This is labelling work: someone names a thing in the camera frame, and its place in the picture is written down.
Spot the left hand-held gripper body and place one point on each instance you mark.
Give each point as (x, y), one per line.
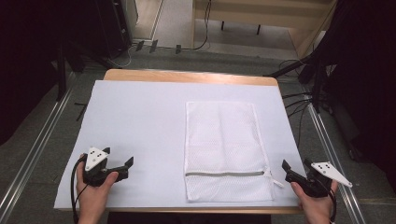
(97, 174)

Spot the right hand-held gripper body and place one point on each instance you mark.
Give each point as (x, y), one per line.
(317, 182)

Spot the person's left hand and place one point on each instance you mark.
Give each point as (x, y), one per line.
(95, 196)

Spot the person's right hand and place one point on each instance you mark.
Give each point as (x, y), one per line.
(314, 207)

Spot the white table mat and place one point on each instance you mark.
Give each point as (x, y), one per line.
(140, 130)

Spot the white mesh laundry bag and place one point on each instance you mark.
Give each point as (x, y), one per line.
(225, 149)

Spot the person's dark clothing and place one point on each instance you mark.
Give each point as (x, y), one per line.
(186, 219)

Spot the black tripod stand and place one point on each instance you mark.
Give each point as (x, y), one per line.
(311, 71)

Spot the dark curtain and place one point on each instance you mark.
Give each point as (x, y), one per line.
(364, 77)
(28, 62)

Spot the wooden table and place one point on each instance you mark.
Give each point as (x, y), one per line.
(190, 76)

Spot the black cabinet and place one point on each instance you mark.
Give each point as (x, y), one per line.
(113, 28)

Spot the light wooden platform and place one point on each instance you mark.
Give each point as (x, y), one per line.
(264, 15)

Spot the aluminium floor rail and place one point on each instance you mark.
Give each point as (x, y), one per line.
(334, 155)
(31, 152)

